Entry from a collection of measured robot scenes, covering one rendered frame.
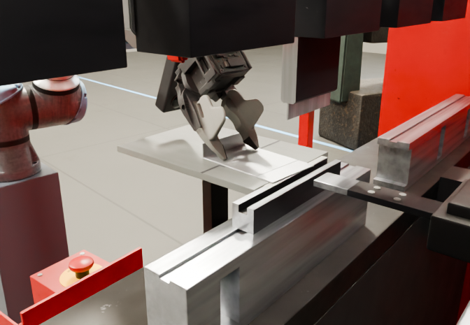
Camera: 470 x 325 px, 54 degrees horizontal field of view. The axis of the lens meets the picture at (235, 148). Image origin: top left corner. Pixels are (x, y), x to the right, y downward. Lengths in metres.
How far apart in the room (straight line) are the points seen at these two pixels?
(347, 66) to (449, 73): 2.42
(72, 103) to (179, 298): 0.91
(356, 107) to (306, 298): 3.26
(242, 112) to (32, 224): 0.79
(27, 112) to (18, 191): 0.20
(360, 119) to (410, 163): 2.90
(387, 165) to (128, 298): 0.54
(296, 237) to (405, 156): 0.38
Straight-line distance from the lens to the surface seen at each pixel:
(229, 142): 0.68
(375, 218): 0.79
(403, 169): 0.91
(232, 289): 0.51
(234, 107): 0.69
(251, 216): 0.51
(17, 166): 1.28
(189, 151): 0.69
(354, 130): 3.83
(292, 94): 0.54
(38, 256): 1.37
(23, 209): 1.30
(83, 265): 0.80
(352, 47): 3.79
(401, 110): 1.46
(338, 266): 0.65
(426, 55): 1.42
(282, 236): 0.54
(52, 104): 1.28
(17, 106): 1.26
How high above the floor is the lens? 1.22
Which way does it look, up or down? 19 degrees down
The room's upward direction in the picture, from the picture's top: straight up
